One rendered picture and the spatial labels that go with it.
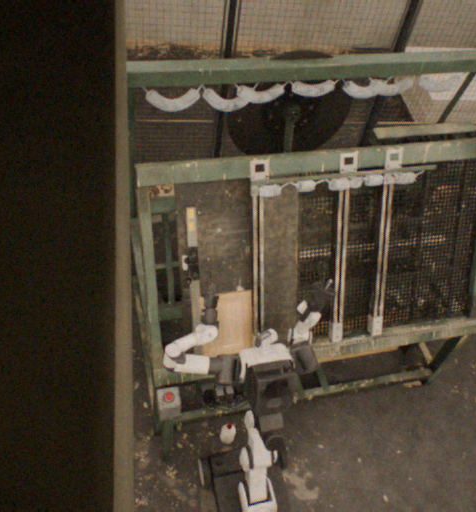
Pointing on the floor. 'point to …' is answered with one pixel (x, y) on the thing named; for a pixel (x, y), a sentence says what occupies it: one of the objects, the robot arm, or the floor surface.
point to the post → (166, 440)
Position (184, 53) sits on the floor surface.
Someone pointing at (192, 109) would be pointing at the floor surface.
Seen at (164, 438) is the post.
